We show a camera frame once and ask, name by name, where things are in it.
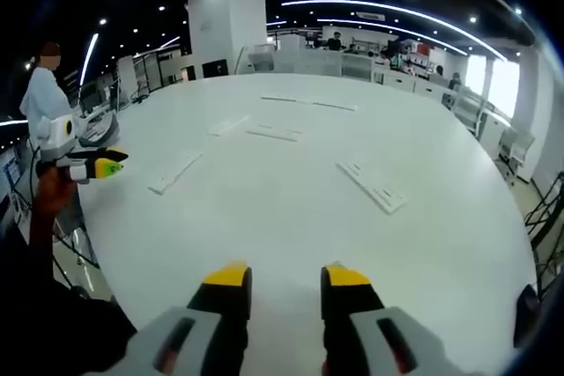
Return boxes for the grey office chair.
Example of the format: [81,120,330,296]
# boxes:
[78,112,123,149]

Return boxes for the black monitor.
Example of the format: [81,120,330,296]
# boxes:
[202,58,229,79]

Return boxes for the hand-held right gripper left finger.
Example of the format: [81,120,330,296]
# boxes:
[109,261,254,376]

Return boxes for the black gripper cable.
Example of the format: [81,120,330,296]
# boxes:
[26,136,43,205]

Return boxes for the white square column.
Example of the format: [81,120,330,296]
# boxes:
[187,0,268,80]

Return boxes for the white slotted socket holder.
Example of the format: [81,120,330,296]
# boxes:
[336,160,408,216]
[245,123,305,144]

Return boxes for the person's dark clothing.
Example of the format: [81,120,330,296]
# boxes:
[0,225,138,376]

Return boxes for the person's left hand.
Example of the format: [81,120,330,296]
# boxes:
[36,168,79,218]

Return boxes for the dark rounded object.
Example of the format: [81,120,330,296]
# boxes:
[512,284,542,350]

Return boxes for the white socket holder cover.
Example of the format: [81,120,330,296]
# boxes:
[260,93,315,106]
[147,151,204,196]
[206,114,253,137]

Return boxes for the bright window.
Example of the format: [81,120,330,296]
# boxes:
[465,55,522,118]

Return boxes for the white desk partitions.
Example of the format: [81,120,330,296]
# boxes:
[247,47,376,83]

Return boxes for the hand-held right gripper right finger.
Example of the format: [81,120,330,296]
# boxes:
[320,261,482,376]

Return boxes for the white office chair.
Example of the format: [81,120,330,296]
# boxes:
[496,128,536,186]

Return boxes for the black metal frame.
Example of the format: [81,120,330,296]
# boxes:
[523,172,564,291]

